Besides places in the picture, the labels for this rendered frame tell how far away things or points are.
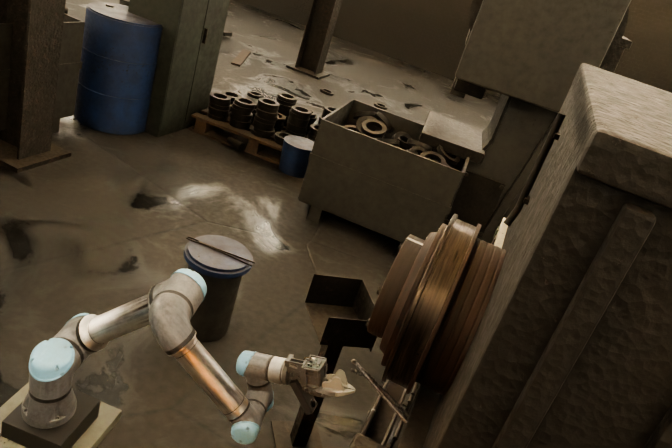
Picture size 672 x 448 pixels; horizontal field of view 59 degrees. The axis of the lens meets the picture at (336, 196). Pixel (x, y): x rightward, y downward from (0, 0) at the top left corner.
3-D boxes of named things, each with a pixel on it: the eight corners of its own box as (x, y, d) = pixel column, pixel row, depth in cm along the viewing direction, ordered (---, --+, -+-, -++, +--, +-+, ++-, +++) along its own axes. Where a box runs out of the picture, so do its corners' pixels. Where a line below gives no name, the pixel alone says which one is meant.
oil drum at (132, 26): (164, 127, 507) (183, 23, 472) (117, 141, 454) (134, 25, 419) (107, 102, 520) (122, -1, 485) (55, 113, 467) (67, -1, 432)
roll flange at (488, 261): (460, 347, 182) (522, 214, 164) (427, 450, 141) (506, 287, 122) (429, 333, 185) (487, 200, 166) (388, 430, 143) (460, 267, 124)
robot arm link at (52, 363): (18, 393, 173) (19, 358, 167) (46, 362, 185) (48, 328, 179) (58, 405, 172) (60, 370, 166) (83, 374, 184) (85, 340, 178)
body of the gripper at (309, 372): (319, 372, 167) (280, 364, 171) (320, 398, 170) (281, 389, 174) (329, 357, 174) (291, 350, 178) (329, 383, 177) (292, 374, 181)
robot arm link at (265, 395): (243, 422, 180) (239, 393, 175) (253, 395, 190) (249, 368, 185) (268, 424, 178) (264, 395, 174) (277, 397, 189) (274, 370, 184)
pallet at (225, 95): (340, 154, 573) (353, 111, 556) (315, 179, 500) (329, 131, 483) (228, 111, 591) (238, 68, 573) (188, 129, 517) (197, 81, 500)
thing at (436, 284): (429, 333, 185) (487, 200, 166) (388, 430, 143) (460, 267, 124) (410, 323, 186) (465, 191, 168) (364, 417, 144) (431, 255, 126)
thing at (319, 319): (314, 413, 262) (363, 279, 234) (326, 464, 240) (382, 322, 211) (269, 412, 256) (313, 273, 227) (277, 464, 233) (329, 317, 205)
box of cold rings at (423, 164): (441, 225, 489) (477, 137, 458) (426, 268, 414) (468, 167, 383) (326, 180, 505) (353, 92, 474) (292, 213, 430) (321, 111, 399)
